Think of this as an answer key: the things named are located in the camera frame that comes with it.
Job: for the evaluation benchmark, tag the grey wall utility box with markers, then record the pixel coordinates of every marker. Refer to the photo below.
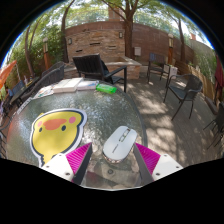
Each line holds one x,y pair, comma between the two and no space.
137,51

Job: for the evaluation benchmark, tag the dark wicker chair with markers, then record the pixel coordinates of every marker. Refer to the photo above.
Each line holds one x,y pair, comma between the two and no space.
48,80
56,66

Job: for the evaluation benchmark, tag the white sign board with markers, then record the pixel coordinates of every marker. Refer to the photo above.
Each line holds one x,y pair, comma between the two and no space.
172,71

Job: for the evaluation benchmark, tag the black mesh metal chair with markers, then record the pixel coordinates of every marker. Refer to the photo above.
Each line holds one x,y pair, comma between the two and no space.
190,86
218,123

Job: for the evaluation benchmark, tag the colourful printed magazine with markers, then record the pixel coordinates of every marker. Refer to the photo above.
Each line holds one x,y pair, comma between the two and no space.
44,92

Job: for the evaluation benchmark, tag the wooden slat fence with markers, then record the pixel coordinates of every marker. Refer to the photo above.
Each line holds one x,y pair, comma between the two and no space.
200,80

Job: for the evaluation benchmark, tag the white computer mouse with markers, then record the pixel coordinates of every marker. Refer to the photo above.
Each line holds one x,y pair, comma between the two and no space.
119,143

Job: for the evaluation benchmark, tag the low stone basin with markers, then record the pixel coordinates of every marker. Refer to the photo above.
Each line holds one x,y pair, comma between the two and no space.
131,65

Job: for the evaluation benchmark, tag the blue patio chair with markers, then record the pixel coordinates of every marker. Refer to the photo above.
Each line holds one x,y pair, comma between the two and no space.
16,88

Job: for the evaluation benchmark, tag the green tissue pack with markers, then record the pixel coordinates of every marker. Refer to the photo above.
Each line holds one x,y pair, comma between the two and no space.
106,88

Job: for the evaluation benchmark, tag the black wall lantern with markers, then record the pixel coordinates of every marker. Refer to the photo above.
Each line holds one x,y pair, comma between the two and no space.
69,41
121,34

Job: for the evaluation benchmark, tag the round dark patio table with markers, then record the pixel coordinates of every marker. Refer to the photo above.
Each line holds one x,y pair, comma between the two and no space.
23,90

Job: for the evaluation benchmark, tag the wooden lamp post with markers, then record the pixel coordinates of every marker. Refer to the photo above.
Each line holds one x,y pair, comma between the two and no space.
170,48
46,53

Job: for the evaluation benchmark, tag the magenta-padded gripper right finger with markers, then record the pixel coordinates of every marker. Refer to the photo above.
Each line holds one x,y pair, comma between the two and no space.
163,165

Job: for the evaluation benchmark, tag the orange patio umbrella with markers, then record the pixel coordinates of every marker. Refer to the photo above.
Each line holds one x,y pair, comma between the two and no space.
7,71

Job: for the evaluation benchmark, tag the dark slatted metal chair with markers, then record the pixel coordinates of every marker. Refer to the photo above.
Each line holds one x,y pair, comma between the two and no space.
156,61

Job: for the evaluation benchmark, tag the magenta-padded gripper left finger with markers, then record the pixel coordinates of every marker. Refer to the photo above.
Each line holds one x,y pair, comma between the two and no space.
60,164

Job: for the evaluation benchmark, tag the small white book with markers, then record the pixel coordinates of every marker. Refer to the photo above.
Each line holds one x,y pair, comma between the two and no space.
87,85

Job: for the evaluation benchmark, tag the yellow chick mouse pad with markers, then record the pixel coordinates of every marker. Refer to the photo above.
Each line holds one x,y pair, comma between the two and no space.
55,133

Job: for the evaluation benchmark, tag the black wooden slat chair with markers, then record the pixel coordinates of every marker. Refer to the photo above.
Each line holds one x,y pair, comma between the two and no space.
88,66

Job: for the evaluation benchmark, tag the white label strip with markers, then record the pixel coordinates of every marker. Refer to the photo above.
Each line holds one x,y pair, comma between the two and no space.
24,105

